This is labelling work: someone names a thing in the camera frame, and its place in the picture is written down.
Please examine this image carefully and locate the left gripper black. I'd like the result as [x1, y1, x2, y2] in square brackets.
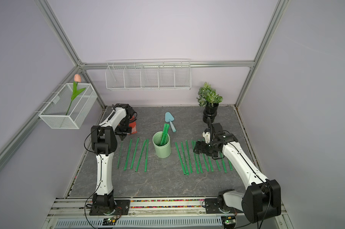
[115, 116, 132, 139]

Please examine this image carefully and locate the sixteenth green straw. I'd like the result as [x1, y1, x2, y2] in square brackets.
[117, 140, 124, 169]

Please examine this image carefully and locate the fourteenth green straw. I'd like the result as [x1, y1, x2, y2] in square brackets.
[130, 137, 140, 169]

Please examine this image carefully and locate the twelfth green straw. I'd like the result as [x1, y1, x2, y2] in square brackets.
[144, 139, 149, 172]

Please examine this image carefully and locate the fifteenth green straw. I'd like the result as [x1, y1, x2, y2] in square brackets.
[124, 138, 132, 171]

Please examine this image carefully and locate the thirteenth green straw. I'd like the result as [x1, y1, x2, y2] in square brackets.
[135, 139, 147, 172]

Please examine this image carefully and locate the light green metal cup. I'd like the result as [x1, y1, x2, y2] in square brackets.
[152, 131, 171, 158]

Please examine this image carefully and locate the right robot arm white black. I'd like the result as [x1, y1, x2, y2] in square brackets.
[193, 123, 282, 223]

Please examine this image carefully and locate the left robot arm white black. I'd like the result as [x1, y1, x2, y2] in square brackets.
[91, 104, 136, 211]

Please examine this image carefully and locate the bundle of green wrapped straws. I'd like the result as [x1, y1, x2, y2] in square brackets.
[160, 123, 170, 147]

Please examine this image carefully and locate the red work glove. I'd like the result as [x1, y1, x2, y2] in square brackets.
[118, 119, 137, 135]

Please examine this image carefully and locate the green plant in black pot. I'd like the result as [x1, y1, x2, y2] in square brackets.
[197, 82, 223, 123]

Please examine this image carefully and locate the light blue garden trowel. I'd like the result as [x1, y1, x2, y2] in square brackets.
[165, 112, 176, 133]

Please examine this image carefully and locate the white mesh side basket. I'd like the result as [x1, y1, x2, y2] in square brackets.
[39, 83, 97, 129]

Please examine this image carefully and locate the pink artificial tulip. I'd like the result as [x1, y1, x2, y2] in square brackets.
[65, 74, 85, 115]

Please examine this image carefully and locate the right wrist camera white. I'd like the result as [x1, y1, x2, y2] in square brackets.
[202, 132, 211, 144]

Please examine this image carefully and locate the white wire wall shelf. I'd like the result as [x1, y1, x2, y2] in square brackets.
[105, 59, 192, 91]

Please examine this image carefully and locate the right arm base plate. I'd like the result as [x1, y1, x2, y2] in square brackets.
[203, 198, 235, 214]

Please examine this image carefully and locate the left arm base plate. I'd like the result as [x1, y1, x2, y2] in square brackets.
[89, 199, 131, 216]

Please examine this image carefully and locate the aluminium front rail frame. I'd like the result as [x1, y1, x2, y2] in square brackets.
[42, 197, 293, 229]

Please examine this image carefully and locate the white vented cable duct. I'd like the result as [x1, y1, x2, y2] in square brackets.
[53, 216, 223, 229]

